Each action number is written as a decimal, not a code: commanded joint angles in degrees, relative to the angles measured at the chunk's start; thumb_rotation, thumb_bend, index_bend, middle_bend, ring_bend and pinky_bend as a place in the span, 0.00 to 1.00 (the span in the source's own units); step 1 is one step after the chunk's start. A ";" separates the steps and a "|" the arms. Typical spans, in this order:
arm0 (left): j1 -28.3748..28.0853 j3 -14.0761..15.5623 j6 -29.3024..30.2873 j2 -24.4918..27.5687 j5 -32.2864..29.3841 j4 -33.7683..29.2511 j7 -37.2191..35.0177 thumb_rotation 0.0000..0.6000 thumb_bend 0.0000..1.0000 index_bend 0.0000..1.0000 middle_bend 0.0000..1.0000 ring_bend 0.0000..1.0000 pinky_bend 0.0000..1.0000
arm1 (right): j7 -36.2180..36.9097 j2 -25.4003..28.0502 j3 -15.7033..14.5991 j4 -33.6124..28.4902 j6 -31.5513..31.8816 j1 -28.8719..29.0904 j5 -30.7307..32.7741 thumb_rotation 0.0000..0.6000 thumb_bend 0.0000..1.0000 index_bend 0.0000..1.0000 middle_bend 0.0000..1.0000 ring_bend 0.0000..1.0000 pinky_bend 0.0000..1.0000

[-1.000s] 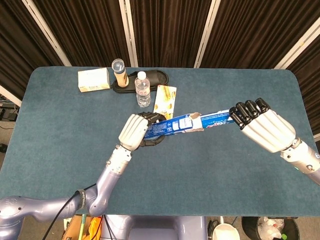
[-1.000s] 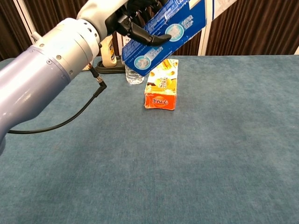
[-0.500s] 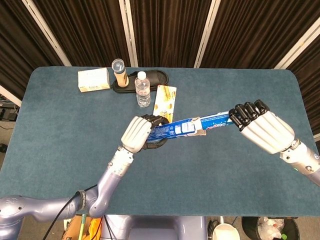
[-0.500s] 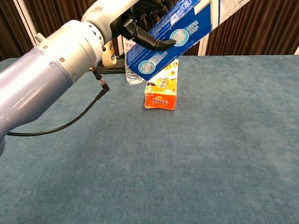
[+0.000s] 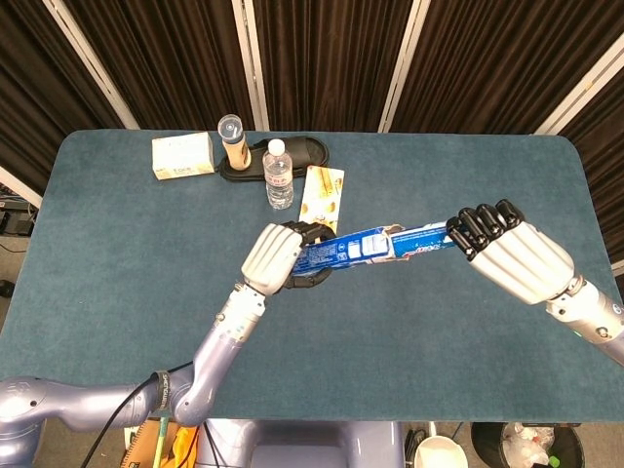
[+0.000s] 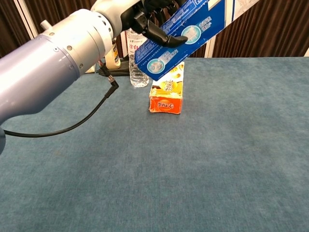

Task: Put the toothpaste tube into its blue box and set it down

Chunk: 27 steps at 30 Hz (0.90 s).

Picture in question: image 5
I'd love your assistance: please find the purple robot base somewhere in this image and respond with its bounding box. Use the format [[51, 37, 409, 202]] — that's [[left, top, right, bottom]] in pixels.
[[202, 418, 406, 468]]

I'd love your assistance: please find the dark brown curtain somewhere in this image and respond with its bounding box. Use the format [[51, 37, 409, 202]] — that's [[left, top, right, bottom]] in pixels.
[[0, 0, 624, 245]]

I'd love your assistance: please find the white blue toothpaste tube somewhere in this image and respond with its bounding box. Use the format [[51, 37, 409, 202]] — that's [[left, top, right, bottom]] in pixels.
[[387, 218, 462, 262]]

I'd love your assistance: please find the white facial tissue pack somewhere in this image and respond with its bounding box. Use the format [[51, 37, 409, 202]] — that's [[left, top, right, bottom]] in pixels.
[[151, 132, 216, 181]]

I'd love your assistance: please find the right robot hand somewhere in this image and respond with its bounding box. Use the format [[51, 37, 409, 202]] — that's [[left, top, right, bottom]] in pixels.
[[446, 198, 584, 307]]

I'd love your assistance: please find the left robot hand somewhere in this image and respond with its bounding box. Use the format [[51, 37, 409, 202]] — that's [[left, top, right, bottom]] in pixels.
[[240, 219, 338, 296]]

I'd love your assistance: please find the yellow snack packet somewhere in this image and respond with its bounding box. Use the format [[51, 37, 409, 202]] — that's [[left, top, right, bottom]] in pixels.
[[297, 165, 346, 230]]

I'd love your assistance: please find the blue table cloth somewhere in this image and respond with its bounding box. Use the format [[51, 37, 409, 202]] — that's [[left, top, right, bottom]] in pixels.
[[0, 128, 624, 423]]

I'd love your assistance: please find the blue toothpaste box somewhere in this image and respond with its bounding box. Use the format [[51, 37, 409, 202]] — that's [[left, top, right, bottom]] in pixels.
[[292, 224, 409, 279]]

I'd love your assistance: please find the green stick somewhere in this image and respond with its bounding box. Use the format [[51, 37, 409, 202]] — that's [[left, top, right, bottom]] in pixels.
[[154, 413, 170, 468]]

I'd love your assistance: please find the clear plastic water bottle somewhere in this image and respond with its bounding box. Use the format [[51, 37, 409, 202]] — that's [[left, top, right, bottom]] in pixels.
[[262, 138, 295, 212]]

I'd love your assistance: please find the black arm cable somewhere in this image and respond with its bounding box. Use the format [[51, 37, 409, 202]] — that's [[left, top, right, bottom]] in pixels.
[[77, 361, 195, 468]]

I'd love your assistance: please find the yellow plastic bag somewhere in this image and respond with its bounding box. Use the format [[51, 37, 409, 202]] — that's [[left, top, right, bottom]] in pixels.
[[168, 424, 201, 468]]

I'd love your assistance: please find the black velcro strap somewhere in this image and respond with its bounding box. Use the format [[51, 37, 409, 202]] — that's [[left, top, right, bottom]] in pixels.
[[154, 370, 172, 415]]

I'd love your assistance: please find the white partition frame post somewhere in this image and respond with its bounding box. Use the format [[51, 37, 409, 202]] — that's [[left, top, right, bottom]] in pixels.
[[41, 0, 140, 131], [231, 0, 270, 132], [0, 165, 43, 209], [533, 33, 624, 136], [377, 0, 430, 134]]

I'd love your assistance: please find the black floor equipment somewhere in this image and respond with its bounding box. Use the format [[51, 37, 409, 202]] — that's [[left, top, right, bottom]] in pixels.
[[0, 194, 38, 235]]

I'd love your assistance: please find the white bucket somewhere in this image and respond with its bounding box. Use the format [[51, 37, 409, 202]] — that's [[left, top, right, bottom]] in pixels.
[[413, 435, 469, 468]]

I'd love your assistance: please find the black slipper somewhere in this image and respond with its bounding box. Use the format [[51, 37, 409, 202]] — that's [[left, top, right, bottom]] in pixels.
[[216, 136, 331, 184]]

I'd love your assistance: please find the black trash bin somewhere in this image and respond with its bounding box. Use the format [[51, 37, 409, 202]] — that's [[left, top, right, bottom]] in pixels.
[[470, 421, 585, 468]]

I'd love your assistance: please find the beige bottle with blue cap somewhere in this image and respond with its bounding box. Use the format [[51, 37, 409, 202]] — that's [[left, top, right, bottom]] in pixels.
[[217, 113, 253, 172]]

